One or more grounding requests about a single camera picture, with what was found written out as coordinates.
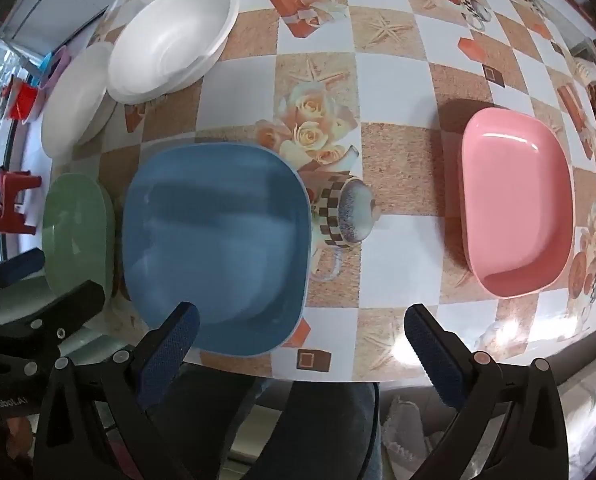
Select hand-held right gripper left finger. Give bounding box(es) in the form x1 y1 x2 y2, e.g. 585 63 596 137
34 301 201 480

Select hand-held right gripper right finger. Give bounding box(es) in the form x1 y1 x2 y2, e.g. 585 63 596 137
404 303 570 480

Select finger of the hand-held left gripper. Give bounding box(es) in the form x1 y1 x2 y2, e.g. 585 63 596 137
0 280 106 361
0 248 47 297

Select blue square plate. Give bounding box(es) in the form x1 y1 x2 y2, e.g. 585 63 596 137
122 142 311 358

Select large white foam bowl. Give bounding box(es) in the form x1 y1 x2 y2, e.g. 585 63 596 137
107 0 240 105

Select red plastic stool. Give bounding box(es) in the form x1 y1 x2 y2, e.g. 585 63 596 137
0 170 42 236

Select green plate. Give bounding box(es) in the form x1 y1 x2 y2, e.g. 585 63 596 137
41 172 116 301

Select person's legs in jeans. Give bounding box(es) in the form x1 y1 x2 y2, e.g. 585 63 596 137
175 362 384 480

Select red plastic bucket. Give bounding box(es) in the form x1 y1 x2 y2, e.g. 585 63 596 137
2 76 46 122

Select pink square plate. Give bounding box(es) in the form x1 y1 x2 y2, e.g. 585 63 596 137
459 106 576 302

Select white foam plate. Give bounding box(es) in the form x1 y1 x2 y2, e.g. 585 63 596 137
41 41 118 159

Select blue plastic basin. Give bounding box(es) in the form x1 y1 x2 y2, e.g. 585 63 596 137
35 51 59 81

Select checkered printed tablecloth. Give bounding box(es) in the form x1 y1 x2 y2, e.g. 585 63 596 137
50 0 596 393

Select white cabinet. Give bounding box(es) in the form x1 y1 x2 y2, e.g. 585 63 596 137
0 0 144 58

